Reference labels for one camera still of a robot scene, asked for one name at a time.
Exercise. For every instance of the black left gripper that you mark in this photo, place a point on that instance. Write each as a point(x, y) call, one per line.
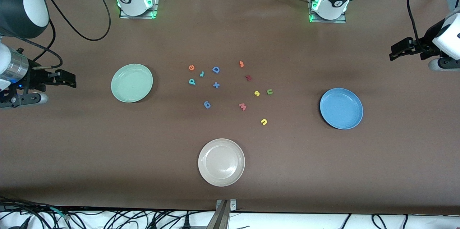
point(424, 43)

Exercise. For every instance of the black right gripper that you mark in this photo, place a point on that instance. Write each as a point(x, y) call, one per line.
point(36, 78)

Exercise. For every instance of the teal letter p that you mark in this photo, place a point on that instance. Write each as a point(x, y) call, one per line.
point(192, 82)

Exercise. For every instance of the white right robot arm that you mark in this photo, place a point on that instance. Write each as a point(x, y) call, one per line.
point(21, 2)

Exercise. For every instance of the light green plate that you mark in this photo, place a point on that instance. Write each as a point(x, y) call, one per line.
point(131, 83)

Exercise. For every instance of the blue plate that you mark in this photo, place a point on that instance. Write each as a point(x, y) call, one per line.
point(341, 108)

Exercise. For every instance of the blue digit six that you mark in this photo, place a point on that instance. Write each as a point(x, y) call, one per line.
point(207, 105)

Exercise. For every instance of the blue letter D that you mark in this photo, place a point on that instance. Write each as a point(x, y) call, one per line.
point(215, 69)

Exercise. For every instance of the pink letter w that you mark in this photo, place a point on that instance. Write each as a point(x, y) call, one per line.
point(243, 106)

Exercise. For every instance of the beige plate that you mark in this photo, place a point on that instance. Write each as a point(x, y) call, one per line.
point(221, 162)

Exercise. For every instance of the metal support strut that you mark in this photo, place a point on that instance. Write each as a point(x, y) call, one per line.
point(221, 218)

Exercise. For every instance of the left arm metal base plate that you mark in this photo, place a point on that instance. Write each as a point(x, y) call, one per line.
point(341, 21)

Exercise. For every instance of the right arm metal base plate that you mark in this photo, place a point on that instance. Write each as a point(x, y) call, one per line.
point(155, 2)

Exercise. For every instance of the metal table edge bracket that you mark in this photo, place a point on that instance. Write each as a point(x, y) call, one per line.
point(233, 204)

